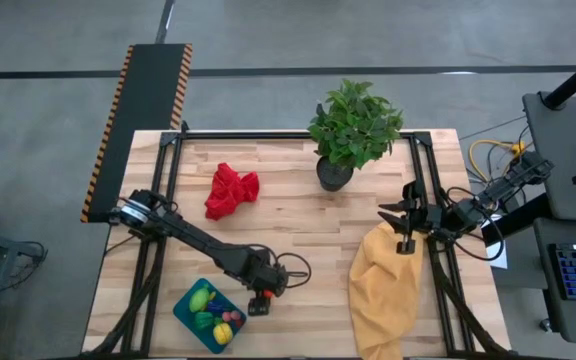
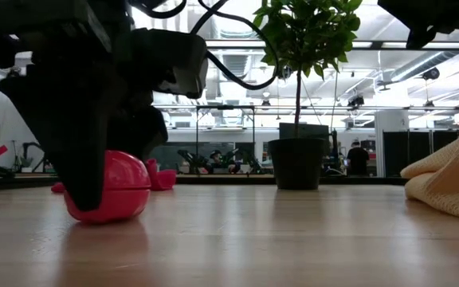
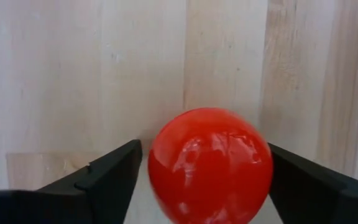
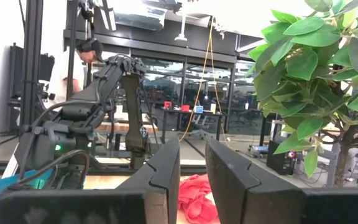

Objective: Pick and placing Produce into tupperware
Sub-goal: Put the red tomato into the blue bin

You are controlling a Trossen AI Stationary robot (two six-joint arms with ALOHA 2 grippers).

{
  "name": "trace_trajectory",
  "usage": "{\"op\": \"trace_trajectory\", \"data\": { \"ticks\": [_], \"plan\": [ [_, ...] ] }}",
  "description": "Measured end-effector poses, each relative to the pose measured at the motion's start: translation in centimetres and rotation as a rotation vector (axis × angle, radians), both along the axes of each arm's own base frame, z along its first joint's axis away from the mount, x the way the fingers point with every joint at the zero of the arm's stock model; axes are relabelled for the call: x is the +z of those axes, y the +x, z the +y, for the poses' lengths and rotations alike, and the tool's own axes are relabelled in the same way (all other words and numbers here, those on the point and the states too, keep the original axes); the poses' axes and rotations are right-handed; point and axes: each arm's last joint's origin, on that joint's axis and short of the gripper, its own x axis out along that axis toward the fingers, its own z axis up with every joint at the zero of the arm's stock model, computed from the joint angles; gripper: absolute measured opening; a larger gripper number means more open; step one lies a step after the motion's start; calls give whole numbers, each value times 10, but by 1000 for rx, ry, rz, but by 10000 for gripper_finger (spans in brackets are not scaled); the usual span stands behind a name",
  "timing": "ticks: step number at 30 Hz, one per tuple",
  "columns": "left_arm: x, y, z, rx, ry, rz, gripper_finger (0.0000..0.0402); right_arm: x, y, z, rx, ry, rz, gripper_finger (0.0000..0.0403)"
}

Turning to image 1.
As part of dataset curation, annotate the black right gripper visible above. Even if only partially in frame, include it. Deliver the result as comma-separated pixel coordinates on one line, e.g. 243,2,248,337
377,179,447,255

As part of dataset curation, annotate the light green toy fruit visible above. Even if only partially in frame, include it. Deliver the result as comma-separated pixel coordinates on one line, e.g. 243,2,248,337
189,287,211,314

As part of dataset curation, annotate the dark green toy pepper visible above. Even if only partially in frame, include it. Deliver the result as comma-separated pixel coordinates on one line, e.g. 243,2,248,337
193,312,216,331

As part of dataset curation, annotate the teal plastic tupperware container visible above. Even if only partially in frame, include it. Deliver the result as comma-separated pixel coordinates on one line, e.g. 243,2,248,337
172,278,248,355

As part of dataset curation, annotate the mustard yellow cloth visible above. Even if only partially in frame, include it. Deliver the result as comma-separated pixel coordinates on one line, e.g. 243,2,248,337
347,221,427,360

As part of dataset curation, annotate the crumpled red cloth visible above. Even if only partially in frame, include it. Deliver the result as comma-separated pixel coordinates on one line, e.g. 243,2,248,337
204,162,261,221

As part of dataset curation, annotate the green potted plant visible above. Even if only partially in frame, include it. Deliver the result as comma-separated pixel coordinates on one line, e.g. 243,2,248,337
307,78,405,193

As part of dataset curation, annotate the white paper sheet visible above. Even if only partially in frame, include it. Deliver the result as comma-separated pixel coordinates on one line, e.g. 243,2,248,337
482,214,510,270

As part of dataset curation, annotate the grey desk surface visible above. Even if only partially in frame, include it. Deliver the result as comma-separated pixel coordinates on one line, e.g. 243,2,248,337
521,91,576,224

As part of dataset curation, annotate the grey keyboard stand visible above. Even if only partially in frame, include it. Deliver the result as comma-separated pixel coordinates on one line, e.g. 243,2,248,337
532,217,576,347

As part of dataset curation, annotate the black ramp with hazard stripes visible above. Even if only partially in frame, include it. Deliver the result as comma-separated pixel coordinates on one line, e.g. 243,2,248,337
80,43,193,224

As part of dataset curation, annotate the yellow cable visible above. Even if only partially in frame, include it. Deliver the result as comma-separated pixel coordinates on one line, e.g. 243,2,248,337
468,139,527,184

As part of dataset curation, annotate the black metal table frame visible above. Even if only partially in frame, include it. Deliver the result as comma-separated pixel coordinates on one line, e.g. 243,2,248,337
80,122,517,360

